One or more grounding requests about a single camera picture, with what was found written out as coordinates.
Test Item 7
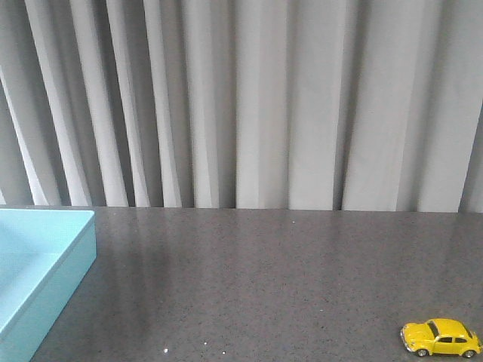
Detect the light blue box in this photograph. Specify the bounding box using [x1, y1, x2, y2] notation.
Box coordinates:
[1, 209, 97, 361]

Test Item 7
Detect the yellow toy beetle car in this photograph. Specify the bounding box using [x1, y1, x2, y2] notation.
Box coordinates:
[400, 318, 482, 358]

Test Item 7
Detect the grey pleated curtain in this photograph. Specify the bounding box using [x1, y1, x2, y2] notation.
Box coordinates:
[1, 1, 482, 212]

